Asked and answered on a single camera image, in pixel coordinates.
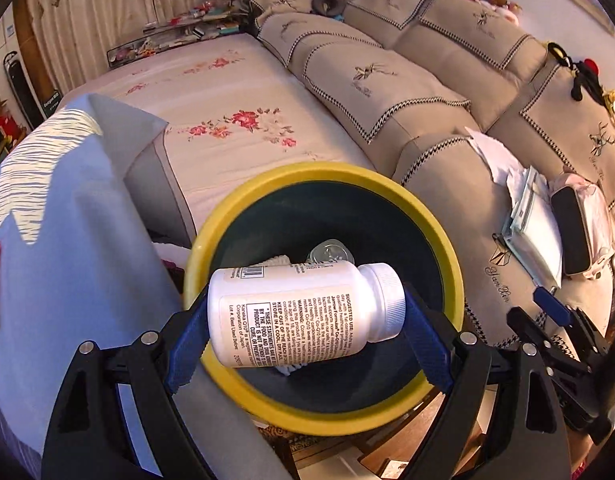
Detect black tower fan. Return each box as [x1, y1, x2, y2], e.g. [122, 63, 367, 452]
[3, 51, 45, 130]

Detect cluttered glass low table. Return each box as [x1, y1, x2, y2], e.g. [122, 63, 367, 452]
[106, 12, 244, 70]

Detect black plush toy on sofa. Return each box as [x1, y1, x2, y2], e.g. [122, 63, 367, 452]
[546, 41, 615, 129]

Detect beige sofa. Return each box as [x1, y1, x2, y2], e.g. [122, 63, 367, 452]
[250, 0, 615, 348]

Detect green labelled plastic bottle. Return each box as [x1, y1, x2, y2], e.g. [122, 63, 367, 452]
[306, 238, 355, 264]

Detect white foam fruit net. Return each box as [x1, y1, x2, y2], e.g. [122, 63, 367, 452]
[261, 255, 291, 266]

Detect white papers on sofa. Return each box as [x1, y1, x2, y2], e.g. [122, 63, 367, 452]
[466, 128, 562, 292]

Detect grey neck pillow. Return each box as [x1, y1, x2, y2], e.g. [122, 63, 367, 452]
[312, 0, 347, 18]

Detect yellow rimmed dark trash bin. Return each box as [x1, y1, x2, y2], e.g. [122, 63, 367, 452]
[184, 162, 465, 437]

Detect blue patterned tablecloth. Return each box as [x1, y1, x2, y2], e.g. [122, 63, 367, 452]
[0, 94, 287, 479]

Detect white pill bottle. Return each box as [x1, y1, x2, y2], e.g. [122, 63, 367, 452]
[208, 261, 406, 368]

